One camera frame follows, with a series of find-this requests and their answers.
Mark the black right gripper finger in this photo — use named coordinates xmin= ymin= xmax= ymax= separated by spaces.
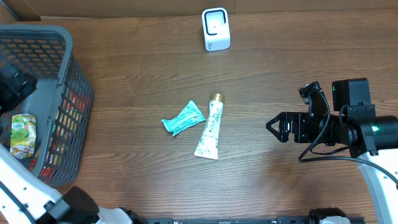
xmin=266 ymin=123 xmax=290 ymax=142
xmin=266 ymin=112 xmax=289 ymax=126

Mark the grey plastic basket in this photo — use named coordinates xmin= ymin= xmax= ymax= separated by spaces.
xmin=1 ymin=24 xmax=94 ymax=180

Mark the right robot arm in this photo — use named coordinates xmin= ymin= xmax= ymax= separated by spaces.
xmin=266 ymin=78 xmax=397 ymax=223

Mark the white tube with gold cap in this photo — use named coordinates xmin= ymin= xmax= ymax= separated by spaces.
xmin=194 ymin=93 xmax=224 ymax=160

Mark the green juice pouch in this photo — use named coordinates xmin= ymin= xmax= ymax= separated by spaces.
xmin=10 ymin=114 xmax=37 ymax=159

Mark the white barcode scanner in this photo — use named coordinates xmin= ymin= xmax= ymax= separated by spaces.
xmin=201 ymin=7 xmax=231 ymax=52

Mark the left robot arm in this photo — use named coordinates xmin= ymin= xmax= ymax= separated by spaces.
xmin=1 ymin=146 xmax=134 ymax=224

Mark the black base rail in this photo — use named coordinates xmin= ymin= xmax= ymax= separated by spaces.
xmin=145 ymin=207 xmax=366 ymax=224

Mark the teal snack packet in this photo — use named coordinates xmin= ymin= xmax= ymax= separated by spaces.
xmin=161 ymin=100 xmax=206 ymax=136

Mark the orange spaghetti packet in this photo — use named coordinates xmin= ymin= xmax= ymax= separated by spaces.
xmin=29 ymin=90 xmax=93 ymax=185

